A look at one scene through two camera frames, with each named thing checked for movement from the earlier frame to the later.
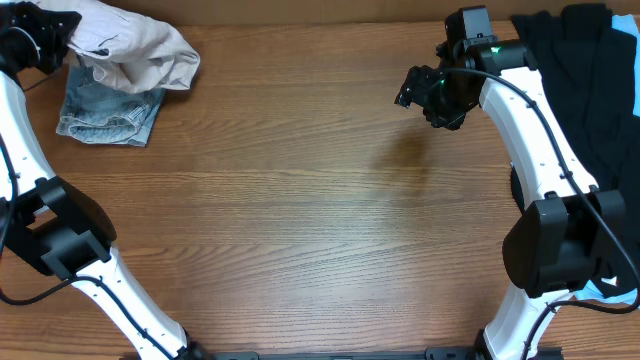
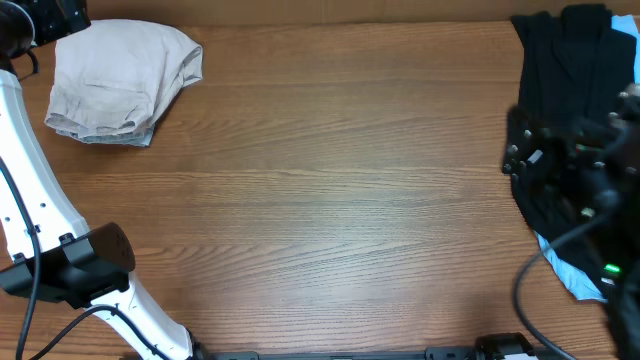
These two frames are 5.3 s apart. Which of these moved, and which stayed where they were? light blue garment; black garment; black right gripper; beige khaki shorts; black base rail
Moved: beige khaki shorts; black right gripper
Stayed: light blue garment; black garment; black base rail
